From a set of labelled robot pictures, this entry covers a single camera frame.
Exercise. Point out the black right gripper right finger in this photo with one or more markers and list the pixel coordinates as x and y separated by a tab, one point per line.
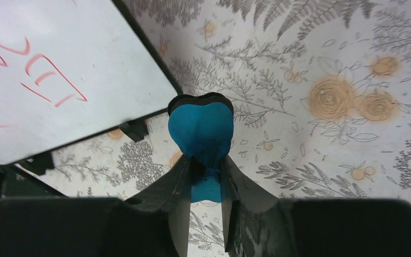
250	214

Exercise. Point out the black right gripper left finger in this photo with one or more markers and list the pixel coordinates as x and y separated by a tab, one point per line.
160	214

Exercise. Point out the blue heart-shaped eraser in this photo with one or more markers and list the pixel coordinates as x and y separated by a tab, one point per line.
202	127

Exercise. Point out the small black-framed whiteboard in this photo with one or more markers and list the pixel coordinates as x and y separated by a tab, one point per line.
70	70

